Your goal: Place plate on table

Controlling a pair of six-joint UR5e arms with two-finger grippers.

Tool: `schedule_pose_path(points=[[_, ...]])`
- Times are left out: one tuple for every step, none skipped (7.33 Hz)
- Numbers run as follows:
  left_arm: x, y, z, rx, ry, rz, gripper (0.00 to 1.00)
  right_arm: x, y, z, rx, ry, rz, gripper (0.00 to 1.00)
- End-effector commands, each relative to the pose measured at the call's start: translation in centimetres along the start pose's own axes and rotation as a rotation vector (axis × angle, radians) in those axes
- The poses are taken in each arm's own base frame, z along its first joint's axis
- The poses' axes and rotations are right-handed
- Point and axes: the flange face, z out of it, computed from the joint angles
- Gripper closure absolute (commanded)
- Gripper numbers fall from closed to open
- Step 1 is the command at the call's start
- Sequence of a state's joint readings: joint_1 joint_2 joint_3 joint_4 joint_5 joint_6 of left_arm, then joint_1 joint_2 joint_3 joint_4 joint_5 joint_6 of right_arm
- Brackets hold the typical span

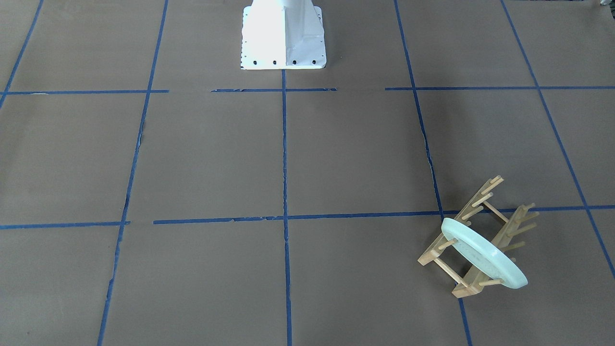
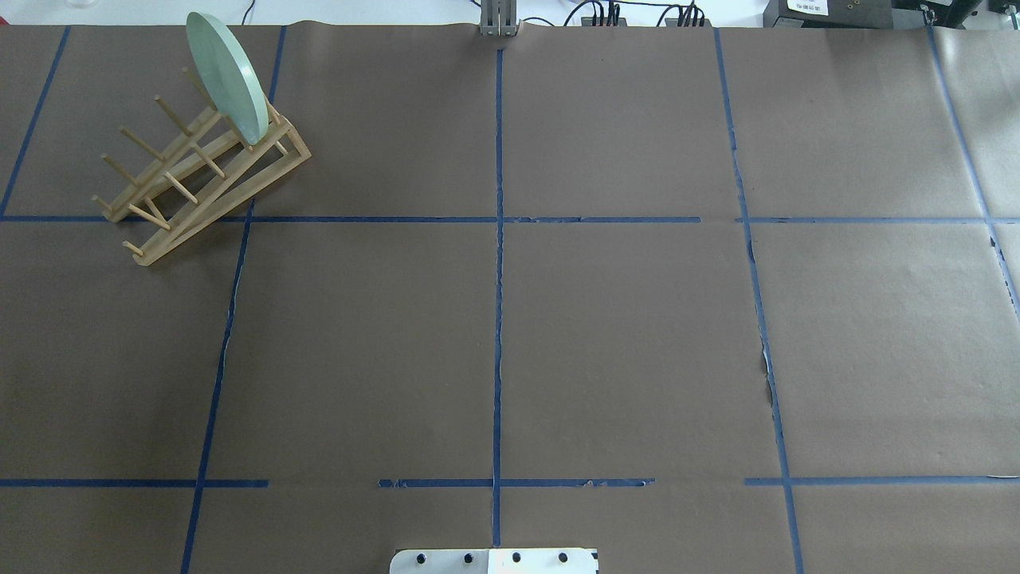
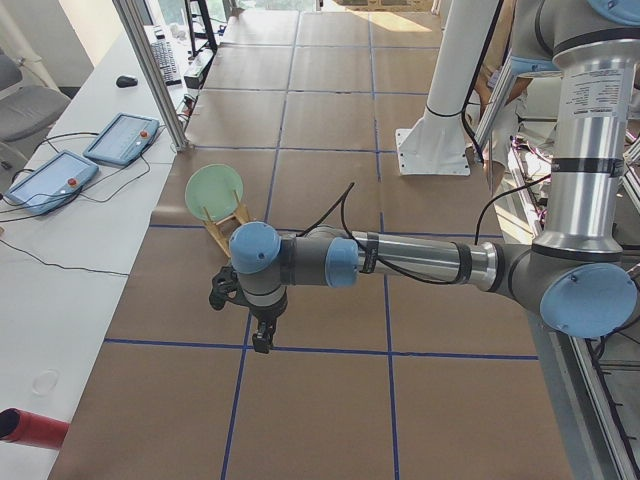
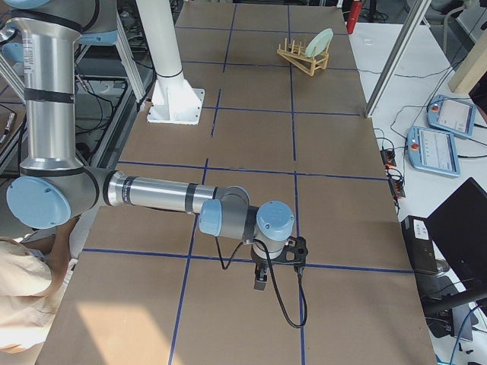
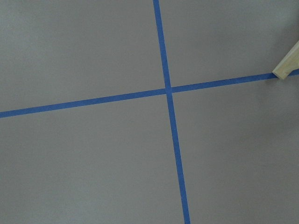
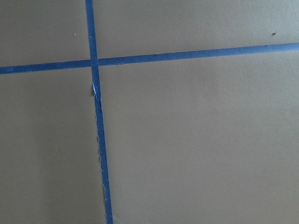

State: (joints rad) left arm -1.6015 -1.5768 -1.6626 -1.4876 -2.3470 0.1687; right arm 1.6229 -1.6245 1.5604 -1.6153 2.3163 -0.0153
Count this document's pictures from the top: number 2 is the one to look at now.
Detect pale green plate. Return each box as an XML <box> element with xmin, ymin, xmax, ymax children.
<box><xmin>186</xmin><ymin>12</ymin><xmax>269</xmax><ymax>146</ymax></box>

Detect brown paper table cover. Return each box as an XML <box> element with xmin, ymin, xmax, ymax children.
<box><xmin>2</xmin><ymin>22</ymin><xmax>1018</xmax><ymax>573</ymax></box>

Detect wooden dish rack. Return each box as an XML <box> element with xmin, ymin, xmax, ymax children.
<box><xmin>91</xmin><ymin>68</ymin><xmax>311</xmax><ymax>266</ymax></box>

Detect grey aluminium post bracket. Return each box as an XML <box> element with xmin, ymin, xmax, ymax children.
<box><xmin>474</xmin><ymin>0</ymin><xmax>520</xmax><ymax>37</ymax></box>

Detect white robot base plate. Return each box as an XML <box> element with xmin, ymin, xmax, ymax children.
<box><xmin>389</xmin><ymin>546</ymin><xmax>600</xmax><ymax>573</ymax></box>

